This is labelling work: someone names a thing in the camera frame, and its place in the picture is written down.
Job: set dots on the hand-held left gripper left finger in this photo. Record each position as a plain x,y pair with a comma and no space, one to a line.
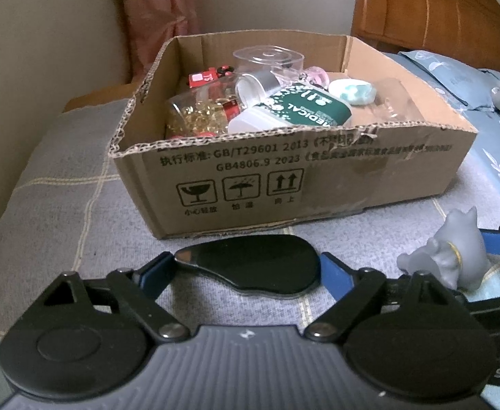
156,275

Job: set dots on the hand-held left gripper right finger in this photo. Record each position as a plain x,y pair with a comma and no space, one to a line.
333,274

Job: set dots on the grey animal figurine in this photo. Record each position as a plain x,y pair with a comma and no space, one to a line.
450,247

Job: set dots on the black glossy oval case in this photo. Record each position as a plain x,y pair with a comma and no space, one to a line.
258,264

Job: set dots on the cardboard box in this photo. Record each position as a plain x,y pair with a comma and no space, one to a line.
275,179

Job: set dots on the clear bottle of gold capsules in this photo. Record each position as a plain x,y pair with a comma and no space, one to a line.
198,113

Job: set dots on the green and white bottle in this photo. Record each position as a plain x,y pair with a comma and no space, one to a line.
301,109

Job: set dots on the white and teal round case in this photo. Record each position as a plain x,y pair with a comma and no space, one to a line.
354,92

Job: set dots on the pink transparent trinket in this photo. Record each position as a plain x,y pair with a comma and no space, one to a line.
317,76

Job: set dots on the grey checked bed sheet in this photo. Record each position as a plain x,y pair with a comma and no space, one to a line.
62,205

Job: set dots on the blue leaf print quilt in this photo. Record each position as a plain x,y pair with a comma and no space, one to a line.
467,89

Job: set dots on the clear plastic jar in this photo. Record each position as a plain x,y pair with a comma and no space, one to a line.
267,57

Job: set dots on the wooden headboard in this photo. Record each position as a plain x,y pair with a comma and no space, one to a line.
438,8

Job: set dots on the pink curtain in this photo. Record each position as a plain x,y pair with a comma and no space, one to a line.
160,21

